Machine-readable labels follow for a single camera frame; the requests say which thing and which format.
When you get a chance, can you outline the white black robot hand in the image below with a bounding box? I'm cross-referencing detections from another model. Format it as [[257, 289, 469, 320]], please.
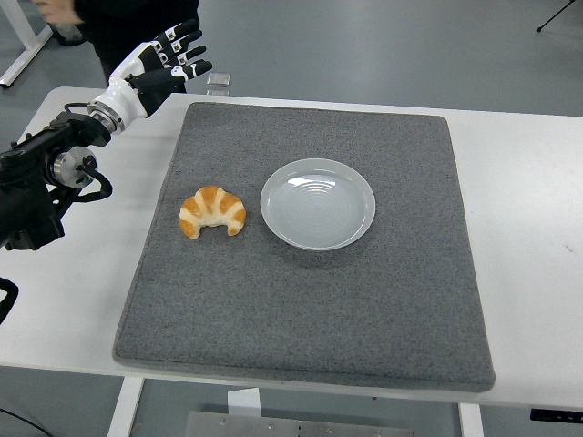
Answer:
[[88, 17, 214, 125]]

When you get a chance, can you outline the golden croissant bread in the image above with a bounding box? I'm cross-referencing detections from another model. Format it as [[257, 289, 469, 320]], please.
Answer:
[[179, 185, 248, 240]]

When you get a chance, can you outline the round white plate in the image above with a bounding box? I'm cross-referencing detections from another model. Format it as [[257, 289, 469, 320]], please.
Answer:
[[260, 157, 377, 252]]

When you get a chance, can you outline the person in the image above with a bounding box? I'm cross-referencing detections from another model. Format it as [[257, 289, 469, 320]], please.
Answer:
[[34, 0, 201, 86]]

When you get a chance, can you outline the grey felt mat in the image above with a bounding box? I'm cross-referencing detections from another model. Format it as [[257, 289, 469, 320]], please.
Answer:
[[112, 101, 496, 393]]

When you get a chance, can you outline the white table leg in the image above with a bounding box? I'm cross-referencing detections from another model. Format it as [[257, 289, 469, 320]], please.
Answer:
[[457, 402, 485, 437], [107, 377, 146, 437]]

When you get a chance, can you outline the white paper label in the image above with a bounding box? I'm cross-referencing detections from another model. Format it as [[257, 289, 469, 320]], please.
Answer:
[[227, 388, 262, 416]]

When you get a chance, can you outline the black tripod leg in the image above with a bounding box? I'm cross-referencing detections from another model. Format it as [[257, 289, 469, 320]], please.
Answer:
[[536, 0, 583, 33]]

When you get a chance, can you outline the black table control panel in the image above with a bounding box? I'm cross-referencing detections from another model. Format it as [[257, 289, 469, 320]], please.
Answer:
[[530, 408, 583, 422]]

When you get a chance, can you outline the white table leg frame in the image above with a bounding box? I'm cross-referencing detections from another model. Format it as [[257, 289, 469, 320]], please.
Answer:
[[0, 0, 54, 90]]

